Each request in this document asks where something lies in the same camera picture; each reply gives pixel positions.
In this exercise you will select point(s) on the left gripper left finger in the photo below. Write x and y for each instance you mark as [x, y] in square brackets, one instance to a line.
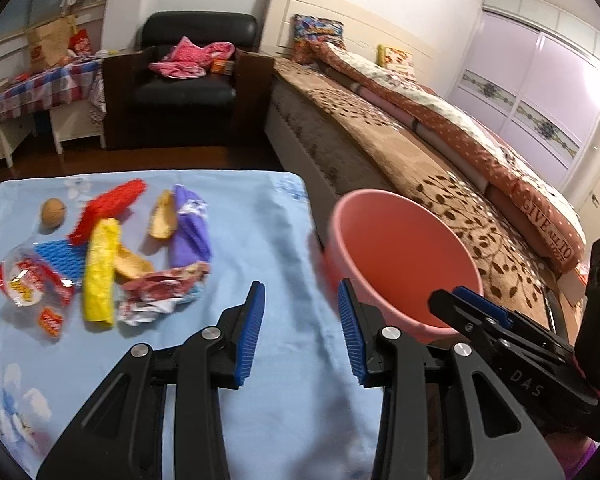
[247, 331]

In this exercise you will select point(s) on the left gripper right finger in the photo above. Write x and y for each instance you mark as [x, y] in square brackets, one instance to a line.
[351, 320]

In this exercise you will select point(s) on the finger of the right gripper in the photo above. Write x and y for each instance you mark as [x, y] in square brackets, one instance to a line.
[487, 307]

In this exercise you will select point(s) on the purple face mask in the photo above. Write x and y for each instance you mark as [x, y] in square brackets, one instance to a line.
[190, 242]

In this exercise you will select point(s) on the printed paper wrapper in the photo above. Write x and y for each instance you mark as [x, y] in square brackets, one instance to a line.
[160, 293]

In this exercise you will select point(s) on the yellow fruit peel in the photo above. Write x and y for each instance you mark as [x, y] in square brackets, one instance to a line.
[163, 220]
[131, 266]

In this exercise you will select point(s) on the yellow foam fruit net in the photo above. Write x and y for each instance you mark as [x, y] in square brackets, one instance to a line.
[98, 282]

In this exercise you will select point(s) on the red foam fruit net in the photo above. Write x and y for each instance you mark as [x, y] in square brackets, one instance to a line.
[107, 205]

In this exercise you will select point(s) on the blue foam fruit net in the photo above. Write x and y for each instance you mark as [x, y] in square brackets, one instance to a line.
[65, 258]

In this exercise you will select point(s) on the small orange snack packet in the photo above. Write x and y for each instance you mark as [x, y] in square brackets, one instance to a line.
[51, 321]

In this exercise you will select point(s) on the clear red snack bag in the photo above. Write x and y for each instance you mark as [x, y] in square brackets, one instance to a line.
[27, 279]

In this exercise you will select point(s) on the pink plastic trash bucket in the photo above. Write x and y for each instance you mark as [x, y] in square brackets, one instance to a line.
[396, 253]

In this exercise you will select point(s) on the orange polka dot quilt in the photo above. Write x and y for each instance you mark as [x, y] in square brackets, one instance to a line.
[545, 208]

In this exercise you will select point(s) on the bed with brown blanket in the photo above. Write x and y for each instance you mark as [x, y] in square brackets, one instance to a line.
[339, 137]

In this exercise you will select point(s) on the brown round fruit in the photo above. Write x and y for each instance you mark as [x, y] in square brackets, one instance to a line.
[52, 214]

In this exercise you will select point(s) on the lilac wardrobe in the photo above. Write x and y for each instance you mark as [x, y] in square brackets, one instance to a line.
[532, 75]

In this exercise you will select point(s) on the black leather armchair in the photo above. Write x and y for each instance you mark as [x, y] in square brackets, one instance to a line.
[146, 110]

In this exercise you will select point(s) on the yellow floral pillow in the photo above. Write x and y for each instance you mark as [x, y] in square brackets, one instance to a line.
[397, 60]

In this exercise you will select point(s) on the orange box on armchair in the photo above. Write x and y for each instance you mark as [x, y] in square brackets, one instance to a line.
[222, 67]

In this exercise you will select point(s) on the pink clothing on armchair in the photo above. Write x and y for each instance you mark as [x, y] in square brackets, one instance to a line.
[188, 61]

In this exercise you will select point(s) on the checkered cloth side table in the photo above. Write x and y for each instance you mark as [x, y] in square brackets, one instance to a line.
[73, 95]

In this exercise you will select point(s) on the colourful patterned pillow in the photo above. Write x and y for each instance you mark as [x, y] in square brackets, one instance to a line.
[310, 32]

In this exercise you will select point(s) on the red gift bag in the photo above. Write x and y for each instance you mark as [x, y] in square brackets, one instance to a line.
[80, 43]

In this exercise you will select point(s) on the brown paper shopping bag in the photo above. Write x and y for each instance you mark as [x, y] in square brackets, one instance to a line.
[49, 43]

